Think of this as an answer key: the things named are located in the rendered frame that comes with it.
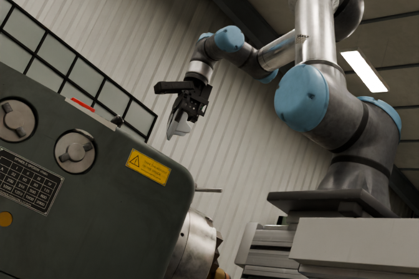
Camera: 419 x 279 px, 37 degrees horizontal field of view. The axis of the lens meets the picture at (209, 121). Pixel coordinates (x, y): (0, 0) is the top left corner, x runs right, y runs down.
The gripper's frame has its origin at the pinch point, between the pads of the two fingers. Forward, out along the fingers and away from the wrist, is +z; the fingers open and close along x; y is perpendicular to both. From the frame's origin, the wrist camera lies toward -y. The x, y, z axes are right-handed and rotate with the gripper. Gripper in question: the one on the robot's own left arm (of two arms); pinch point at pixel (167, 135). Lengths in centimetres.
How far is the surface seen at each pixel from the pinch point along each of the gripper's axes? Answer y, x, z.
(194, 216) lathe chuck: 13.8, -5.0, 20.0
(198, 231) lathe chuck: 15.3, -7.5, 24.1
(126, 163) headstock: -12.1, -23.3, 21.1
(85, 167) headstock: -20.5, -23.1, 26.0
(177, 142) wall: 214, 808, -346
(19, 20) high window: -100, 660, -343
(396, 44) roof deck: 494, 639, -641
